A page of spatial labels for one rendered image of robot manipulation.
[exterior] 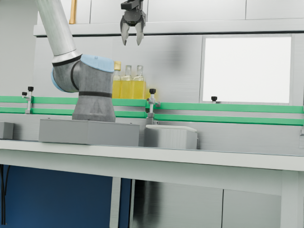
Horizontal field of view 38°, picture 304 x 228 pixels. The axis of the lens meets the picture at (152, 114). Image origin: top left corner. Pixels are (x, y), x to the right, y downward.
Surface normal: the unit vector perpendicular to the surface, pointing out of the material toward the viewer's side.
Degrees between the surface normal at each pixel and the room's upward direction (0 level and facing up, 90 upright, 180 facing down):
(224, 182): 90
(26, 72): 90
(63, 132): 90
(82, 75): 92
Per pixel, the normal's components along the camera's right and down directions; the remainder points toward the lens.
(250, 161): -0.63, -0.10
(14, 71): -0.27, -0.10
